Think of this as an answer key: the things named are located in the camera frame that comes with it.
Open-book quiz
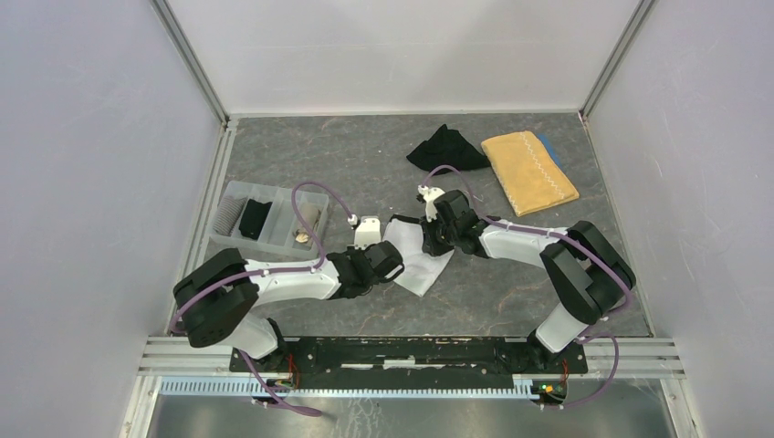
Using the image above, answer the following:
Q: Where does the white underwear black waistband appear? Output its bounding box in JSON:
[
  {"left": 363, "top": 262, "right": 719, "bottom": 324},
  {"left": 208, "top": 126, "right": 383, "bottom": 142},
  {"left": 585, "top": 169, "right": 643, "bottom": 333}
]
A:
[{"left": 384, "top": 214, "right": 454, "bottom": 297}]

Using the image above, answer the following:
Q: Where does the clear plastic organizer box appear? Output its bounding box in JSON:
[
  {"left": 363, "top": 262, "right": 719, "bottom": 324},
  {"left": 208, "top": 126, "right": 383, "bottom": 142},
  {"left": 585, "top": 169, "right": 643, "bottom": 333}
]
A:
[{"left": 206, "top": 181, "right": 329, "bottom": 259}]

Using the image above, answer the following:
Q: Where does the black underwear beige waistband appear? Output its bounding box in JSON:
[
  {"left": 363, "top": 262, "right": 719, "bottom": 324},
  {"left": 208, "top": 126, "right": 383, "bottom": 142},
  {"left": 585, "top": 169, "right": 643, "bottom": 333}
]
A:
[{"left": 238, "top": 199, "right": 273, "bottom": 240}]

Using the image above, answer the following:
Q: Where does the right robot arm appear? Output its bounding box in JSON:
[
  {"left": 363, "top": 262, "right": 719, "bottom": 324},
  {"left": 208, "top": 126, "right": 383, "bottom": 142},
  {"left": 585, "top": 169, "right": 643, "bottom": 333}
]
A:
[{"left": 418, "top": 186, "right": 636, "bottom": 372}]

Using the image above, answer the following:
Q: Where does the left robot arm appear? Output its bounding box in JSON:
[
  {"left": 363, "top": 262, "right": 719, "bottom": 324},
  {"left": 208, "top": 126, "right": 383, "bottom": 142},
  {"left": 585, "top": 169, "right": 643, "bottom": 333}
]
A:
[{"left": 169, "top": 241, "right": 405, "bottom": 372}]

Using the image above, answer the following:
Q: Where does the beige rolled cloth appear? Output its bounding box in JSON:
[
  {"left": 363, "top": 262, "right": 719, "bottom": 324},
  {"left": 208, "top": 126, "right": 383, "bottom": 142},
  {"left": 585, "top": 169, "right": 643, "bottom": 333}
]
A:
[{"left": 294, "top": 203, "right": 321, "bottom": 245}]

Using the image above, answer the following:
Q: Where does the folded yellow towel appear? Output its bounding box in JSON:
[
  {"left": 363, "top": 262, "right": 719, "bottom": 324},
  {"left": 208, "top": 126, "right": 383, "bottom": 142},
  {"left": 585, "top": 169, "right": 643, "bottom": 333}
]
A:
[{"left": 481, "top": 130, "right": 580, "bottom": 216}]

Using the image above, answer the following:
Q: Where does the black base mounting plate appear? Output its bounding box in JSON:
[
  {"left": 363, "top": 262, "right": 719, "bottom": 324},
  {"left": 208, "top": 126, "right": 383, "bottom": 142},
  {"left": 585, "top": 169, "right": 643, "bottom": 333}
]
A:
[{"left": 254, "top": 337, "right": 589, "bottom": 390}]

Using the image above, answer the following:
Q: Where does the blue cloth under towel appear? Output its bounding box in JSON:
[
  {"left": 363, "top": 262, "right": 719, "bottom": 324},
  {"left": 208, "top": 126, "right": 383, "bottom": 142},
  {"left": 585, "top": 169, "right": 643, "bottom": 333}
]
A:
[{"left": 536, "top": 133, "right": 562, "bottom": 169}]

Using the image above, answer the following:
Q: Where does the grey striped rolled cloth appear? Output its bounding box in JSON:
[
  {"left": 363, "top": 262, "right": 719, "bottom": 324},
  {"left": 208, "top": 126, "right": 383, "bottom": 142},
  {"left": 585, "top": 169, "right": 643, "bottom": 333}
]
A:
[{"left": 212, "top": 195, "right": 247, "bottom": 236}]

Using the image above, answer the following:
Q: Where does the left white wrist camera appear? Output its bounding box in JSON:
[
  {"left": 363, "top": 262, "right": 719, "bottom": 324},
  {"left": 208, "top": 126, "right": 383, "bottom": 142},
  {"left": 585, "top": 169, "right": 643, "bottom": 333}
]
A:
[{"left": 348, "top": 214, "right": 382, "bottom": 249}]

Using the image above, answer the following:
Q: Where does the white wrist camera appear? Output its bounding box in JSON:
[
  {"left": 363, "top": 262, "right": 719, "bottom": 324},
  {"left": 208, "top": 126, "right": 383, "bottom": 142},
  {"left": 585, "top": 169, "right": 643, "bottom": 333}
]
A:
[
  {"left": 348, "top": 214, "right": 382, "bottom": 249},
  {"left": 417, "top": 185, "right": 445, "bottom": 223}
]

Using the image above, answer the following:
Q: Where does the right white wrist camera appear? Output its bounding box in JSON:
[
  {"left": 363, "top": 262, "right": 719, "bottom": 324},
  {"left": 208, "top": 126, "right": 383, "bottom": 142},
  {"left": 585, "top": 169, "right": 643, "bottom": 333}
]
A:
[{"left": 417, "top": 185, "right": 445, "bottom": 223}]

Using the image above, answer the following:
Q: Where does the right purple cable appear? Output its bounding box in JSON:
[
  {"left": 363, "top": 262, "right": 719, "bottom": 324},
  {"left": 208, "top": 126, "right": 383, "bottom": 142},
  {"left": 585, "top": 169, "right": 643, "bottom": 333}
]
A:
[{"left": 420, "top": 164, "right": 635, "bottom": 410}]

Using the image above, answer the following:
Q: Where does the aluminium frame rail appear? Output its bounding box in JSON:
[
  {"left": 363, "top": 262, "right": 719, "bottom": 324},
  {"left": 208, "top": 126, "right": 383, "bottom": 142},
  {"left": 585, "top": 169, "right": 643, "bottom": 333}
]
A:
[{"left": 138, "top": 338, "right": 685, "bottom": 401}]

